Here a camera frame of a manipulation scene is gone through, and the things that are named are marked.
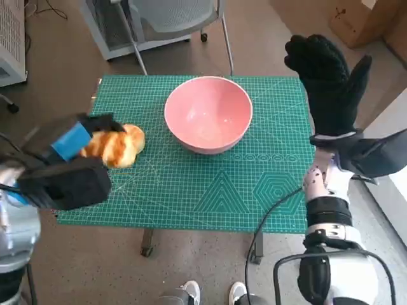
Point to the long striped toy bread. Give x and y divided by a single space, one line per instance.
108 149

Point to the white desk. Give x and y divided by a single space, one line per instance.
394 114

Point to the green cutting mat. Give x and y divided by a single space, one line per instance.
190 178

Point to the grey table leg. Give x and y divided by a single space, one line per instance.
147 243
257 248

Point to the left bare black robot hand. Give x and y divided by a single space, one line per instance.
70 139

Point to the right black gloved robot hand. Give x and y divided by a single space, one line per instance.
330 89

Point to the black office chair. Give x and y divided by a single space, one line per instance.
12 108

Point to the grey mesh chair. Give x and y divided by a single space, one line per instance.
181 16

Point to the white perforated appliance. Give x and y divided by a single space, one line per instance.
11 38

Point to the left black wrist camera box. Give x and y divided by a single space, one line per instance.
70 184

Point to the cardboard box with print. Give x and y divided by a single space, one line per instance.
356 25

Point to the right black wrist camera box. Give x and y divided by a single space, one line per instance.
378 155

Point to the plain cardboard box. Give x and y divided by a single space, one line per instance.
399 38

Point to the pink bowl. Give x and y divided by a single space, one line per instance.
206 114

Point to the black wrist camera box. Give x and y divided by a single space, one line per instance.
378 155
70 184

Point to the round toy bread bun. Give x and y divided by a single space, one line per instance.
136 136

